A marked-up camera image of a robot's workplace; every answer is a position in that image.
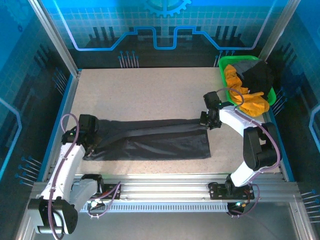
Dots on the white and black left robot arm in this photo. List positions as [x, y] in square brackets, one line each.
[66, 170]

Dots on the orange t-shirt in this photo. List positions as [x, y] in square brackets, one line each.
[252, 103]

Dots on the green plastic basket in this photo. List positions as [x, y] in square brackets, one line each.
[271, 96]

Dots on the aluminium side rail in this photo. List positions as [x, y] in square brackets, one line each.
[285, 171]
[67, 100]

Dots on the aluminium frame post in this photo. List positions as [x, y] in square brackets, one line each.
[278, 27]
[54, 37]

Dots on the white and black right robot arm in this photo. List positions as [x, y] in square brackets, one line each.
[240, 122]

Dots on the grey metal shelf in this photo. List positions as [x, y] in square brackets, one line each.
[162, 225]

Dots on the black t-shirt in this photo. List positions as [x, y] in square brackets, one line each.
[257, 80]

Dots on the dark grey t-shirt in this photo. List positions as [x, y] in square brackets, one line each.
[162, 145]

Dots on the aluminium mounting rail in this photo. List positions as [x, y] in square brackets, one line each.
[162, 187]

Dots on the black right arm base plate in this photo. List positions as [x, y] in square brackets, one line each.
[217, 191]

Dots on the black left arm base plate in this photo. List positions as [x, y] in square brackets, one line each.
[111, 192]

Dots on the grey crumpled t-shirt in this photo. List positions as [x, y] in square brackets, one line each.
[243, 66]

